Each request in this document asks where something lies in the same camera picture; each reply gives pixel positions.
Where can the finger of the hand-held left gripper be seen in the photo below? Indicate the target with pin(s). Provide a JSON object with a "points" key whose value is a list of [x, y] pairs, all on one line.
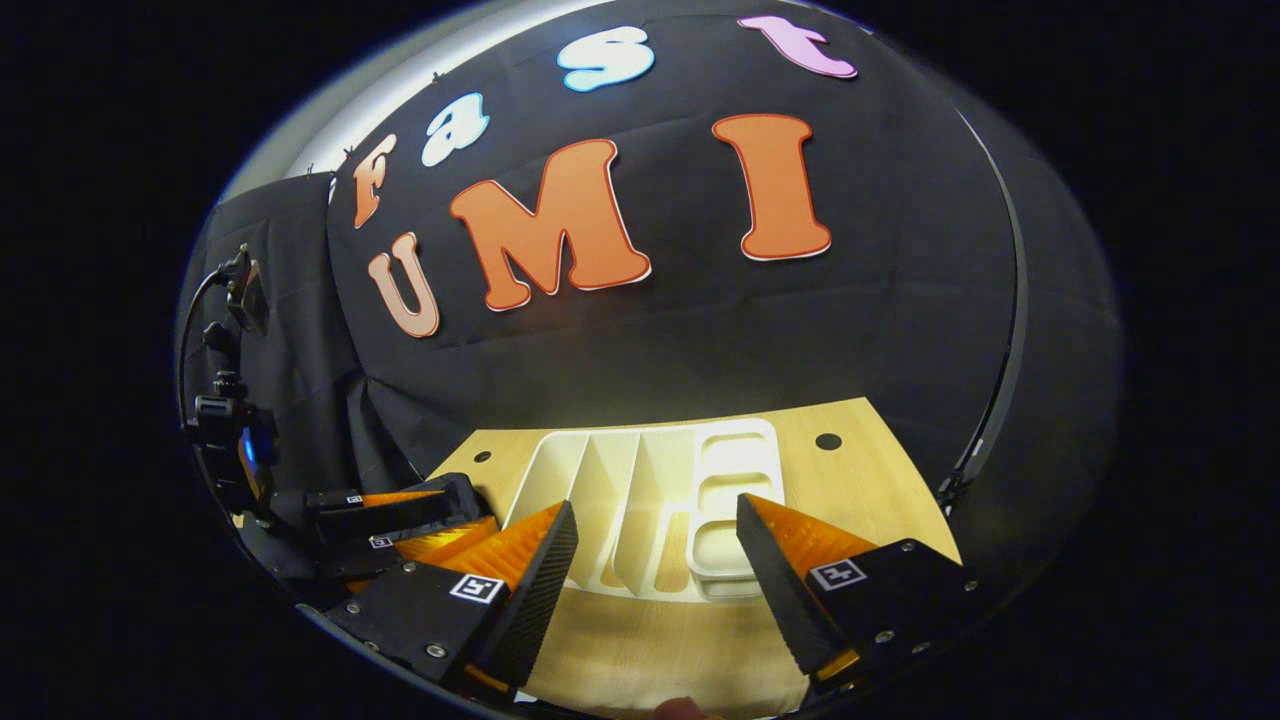
{"points": [[400, 512], [440, 545]]}

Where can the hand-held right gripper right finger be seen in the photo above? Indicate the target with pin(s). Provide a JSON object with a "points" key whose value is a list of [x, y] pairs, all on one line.
{"points": [[775, 580]]}

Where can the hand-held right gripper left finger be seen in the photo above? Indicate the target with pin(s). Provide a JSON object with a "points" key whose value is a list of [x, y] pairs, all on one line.
{"points": [[530, 600]]}

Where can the black schoolbag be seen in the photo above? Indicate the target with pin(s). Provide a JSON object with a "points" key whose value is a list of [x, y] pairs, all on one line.
{"points": [[290, 575]]}

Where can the white bookshelf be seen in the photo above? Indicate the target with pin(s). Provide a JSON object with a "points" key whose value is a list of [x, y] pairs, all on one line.
{"points": [[620, 480]]}

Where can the black backdrop cloth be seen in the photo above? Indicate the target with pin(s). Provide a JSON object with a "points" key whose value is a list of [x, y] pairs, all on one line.
{"points": [[1060, 350], [700, 330], [310, 380]]}

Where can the metal frame pole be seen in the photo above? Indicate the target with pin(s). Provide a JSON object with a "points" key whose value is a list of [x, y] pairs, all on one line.
{"points": [[1021, 330]]}

